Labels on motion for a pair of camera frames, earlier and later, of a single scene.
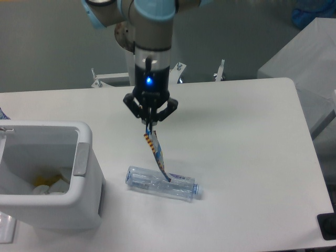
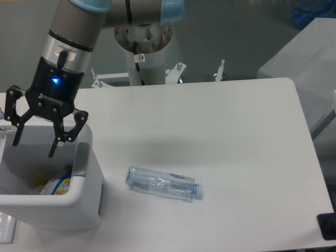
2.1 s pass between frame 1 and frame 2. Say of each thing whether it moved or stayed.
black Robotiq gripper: moved
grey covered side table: stayed
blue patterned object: stayed
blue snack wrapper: moved
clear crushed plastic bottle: stayed
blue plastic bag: stayed
